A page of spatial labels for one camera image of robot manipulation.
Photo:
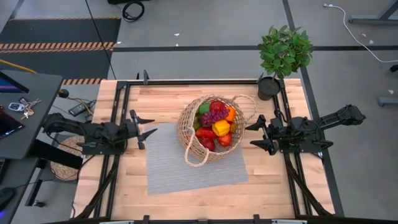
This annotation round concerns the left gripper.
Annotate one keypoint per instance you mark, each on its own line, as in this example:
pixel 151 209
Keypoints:
pixel 129 132

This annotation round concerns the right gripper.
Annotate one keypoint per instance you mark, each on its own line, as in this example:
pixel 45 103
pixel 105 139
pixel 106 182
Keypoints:
pixel 280 132

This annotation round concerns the small dark red fruit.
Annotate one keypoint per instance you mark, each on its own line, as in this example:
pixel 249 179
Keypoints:
pixel 233 127

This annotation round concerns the orange fruit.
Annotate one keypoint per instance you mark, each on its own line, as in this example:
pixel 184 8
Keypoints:
pixel 231 114

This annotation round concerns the yellow bell pepper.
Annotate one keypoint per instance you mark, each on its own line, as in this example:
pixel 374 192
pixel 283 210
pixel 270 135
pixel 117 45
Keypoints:
pixel 221 127

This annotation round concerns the purple grape bunch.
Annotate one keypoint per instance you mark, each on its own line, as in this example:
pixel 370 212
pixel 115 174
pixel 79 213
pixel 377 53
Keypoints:
pixel 214 116

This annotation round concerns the round bright red fruit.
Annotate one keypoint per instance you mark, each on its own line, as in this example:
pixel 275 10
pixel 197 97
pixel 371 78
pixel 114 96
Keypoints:
pixel 217 105

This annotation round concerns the big red apple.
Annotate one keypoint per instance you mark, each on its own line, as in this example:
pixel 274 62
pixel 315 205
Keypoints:
pixel 207 144

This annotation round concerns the green pear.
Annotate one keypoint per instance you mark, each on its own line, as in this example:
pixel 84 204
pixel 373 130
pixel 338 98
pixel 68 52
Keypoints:
pixel 196 124

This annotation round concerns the red bell pepper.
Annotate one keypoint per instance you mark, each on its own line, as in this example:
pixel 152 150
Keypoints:
pixel 204 133

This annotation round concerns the long green pepper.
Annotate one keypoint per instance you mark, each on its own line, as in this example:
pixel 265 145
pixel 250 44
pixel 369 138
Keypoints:
pixel 204 108

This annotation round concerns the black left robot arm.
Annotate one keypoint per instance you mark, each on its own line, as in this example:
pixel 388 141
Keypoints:
pixel 93 132

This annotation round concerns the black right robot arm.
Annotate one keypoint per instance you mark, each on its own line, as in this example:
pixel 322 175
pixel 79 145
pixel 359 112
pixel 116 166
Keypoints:
pixel 335 118

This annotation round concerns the grey woven placemat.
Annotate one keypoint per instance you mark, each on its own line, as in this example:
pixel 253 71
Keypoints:
pixel 168 168

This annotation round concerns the black power adapter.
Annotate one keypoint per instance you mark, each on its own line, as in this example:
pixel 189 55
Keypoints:
pixel 79 109

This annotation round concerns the potted green plant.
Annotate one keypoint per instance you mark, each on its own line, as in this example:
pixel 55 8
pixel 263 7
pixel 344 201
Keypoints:
pixel 284 51

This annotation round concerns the round woven floor mat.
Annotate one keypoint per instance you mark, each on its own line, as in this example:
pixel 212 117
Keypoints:
pixel 63 169

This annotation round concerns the black desk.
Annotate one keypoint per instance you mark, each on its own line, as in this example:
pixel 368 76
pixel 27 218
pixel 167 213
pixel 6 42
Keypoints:
pixel 37 93

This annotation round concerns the black hazard striped floor mat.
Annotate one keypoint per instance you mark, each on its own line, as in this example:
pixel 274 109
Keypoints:
pixel 62 31

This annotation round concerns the key bunch with fob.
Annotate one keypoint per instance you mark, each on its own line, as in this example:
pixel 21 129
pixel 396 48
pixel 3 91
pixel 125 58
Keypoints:
pixel 17 107

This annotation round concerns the dark tablet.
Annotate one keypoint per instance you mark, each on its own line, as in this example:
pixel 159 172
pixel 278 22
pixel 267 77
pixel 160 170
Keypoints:
pixel 7 124

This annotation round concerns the monitor with blue screen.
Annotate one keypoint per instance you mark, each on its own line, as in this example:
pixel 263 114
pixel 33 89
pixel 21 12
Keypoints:
pixel 9 85

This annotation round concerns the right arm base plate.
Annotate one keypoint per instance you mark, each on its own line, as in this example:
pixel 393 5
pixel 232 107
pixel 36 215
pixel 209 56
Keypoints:
pixel 311 147

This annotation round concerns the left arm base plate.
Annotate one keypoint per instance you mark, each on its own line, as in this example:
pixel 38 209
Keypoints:
pixel 93 151

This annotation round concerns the grey table leg frame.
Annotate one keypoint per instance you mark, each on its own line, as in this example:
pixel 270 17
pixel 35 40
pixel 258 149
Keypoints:
pixel 367 20

